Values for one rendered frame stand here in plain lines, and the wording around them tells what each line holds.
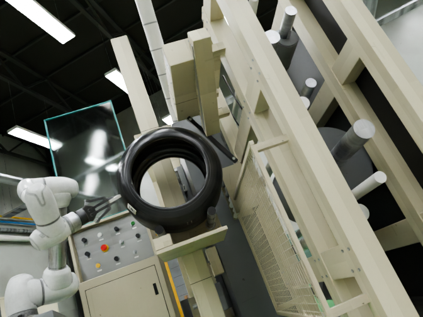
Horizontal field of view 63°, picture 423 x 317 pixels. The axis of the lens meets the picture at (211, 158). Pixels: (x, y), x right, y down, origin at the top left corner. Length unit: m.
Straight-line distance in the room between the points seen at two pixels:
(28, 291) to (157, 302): 0.76
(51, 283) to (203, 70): 1.50
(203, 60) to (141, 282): 1.48
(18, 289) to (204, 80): 1.56
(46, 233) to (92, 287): 0.97
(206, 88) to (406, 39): 11.28
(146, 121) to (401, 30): 11.38
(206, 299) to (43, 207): 1.03
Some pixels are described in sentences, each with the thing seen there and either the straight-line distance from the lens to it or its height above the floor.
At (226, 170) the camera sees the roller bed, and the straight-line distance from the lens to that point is 2.16.
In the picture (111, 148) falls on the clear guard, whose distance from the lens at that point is 2.79.
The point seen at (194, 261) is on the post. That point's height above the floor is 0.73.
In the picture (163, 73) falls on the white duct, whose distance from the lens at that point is 2.92.
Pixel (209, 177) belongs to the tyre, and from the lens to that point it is 1.82.
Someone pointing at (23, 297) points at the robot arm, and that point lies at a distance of 2.32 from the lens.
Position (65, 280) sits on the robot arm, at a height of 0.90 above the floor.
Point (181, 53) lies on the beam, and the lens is 1.91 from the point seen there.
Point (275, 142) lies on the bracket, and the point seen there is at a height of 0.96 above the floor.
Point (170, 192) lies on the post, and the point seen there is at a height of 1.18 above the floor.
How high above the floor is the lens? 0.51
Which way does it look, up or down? 21 degrees up
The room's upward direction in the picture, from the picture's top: 22 degrees counter-clockwise
